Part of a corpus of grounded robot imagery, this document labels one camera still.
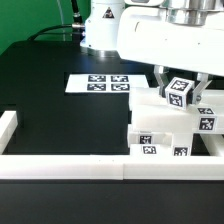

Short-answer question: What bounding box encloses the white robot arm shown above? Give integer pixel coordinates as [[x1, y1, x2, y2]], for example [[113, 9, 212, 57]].
[[117, 0, 224, 103]]

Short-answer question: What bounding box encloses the white U-shaped fence frame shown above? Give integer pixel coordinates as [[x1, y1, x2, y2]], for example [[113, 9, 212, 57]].
[[0, 111, 224, 180]]

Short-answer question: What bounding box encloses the white chair back piece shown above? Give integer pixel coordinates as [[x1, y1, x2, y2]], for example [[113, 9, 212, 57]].
[[129, 87, 224, 134]]

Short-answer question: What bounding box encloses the white fiducial marker sheet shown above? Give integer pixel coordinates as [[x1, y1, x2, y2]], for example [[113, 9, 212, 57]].
[[65, 74, 149, 93]]

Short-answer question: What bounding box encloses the white chair seat plate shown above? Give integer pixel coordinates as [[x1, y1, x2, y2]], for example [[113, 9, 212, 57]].
[[171, 133, 193, 156]]

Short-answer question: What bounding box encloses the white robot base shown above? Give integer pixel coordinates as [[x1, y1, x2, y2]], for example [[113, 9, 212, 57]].
[[80, 0, 125, 58]]

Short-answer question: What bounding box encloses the black cable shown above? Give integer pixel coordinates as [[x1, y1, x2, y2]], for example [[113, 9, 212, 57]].
[[27, 0, 86, 42]]

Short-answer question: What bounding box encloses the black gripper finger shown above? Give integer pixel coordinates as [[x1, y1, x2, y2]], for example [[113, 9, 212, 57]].
[[192, 72, 210, 104], [154, 65, 169, 97]]

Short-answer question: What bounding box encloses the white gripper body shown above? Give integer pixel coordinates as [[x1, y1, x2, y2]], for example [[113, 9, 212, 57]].
[[117, 7, 224, 76]]

